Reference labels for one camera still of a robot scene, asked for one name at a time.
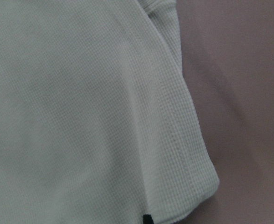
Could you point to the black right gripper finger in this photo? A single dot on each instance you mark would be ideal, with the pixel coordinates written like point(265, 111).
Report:
point(147, 219)

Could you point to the sage green long-sleeve shirt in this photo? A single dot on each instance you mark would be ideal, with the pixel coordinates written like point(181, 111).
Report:
point(97, 125)

